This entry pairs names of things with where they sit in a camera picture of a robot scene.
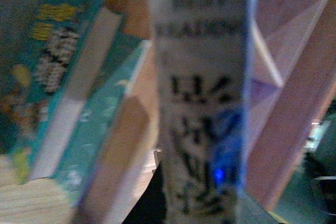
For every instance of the teal green patterned book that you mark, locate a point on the teal green patterned book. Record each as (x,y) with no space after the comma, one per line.
(113,82)

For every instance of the white book with black lettering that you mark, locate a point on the white book with black lettering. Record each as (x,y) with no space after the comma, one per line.
(203,53)

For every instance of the teal book with yellow title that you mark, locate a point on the teal book with yellow title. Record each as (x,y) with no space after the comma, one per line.
(50,79)

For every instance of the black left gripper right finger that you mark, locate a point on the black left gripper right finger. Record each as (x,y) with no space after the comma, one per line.
(251,212)

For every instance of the light wooden shelf cabinet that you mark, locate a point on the light wooden shelf cabinet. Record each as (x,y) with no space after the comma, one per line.
(291,68)

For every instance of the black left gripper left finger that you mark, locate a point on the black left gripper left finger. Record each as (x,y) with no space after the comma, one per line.
(151,206)

